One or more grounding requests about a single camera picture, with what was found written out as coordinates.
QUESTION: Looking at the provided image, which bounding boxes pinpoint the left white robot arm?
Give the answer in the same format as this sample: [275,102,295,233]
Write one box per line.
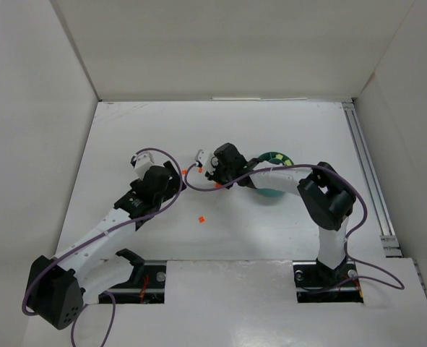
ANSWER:
[22,153,186,330]

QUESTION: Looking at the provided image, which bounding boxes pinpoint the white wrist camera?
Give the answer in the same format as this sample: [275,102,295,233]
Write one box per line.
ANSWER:
[130,151,155,179]
[195,149,217,175]

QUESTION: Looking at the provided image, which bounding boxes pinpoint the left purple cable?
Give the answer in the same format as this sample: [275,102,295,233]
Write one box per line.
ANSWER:
[21,147,185,347]

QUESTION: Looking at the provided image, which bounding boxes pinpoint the aluminium rail right edge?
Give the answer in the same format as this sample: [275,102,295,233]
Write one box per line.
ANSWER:
[342,101,403,258]

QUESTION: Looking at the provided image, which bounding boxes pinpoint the teal round divided container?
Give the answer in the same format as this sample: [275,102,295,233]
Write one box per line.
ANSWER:
[251,152,298,198]

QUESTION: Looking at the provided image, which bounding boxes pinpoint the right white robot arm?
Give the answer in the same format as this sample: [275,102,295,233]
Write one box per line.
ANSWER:
[196,142,355,277]

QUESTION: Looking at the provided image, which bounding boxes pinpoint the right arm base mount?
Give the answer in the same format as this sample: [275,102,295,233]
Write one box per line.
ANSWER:
[293,260,363,304]

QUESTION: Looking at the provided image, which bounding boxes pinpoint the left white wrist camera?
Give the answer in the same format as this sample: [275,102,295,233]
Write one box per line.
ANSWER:
[130,151,155,179]

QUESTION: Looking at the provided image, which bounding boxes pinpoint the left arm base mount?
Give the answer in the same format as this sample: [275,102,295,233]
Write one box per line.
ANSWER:
[107,249,167,304]

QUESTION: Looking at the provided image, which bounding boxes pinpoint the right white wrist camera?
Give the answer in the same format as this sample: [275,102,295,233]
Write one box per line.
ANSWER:
[195,149,217,175]

